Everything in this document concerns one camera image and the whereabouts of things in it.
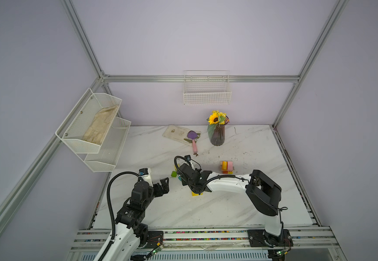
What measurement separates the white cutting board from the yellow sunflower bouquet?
8.3 inches

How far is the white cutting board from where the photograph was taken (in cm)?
113

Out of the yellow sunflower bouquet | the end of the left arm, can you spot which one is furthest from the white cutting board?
the end of the left arm

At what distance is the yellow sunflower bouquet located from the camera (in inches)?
35.5
